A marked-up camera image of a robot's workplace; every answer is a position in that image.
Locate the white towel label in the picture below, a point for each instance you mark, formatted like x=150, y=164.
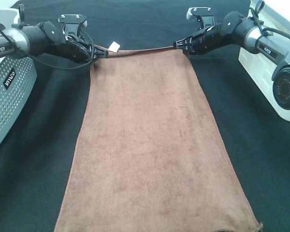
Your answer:
x=114, y=47

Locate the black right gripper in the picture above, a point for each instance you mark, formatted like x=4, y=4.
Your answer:
x=202, y=41

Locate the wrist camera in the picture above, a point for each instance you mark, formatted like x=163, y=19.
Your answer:
x=72, y=23
x=205, y=16

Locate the brown microfibre towel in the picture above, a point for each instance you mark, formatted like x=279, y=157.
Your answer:
x=149, y=156

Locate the white plastic bin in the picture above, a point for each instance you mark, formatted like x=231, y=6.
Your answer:
x=275, y=14

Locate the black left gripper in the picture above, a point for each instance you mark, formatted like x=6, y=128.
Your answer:
x=80, y=50

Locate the grey perforated plastic basket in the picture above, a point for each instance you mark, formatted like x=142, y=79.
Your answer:
x=17, y=78

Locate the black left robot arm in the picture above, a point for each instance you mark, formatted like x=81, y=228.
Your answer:
x=23, y=40

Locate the black table cloth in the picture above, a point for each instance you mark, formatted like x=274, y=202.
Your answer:
x=36, y=154

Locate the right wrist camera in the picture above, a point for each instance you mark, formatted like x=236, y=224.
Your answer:
x=205, y=16

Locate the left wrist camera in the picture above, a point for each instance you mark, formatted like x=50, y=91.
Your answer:
x=72, y=23

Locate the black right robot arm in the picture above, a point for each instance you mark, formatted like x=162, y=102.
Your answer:
x=250, y=34

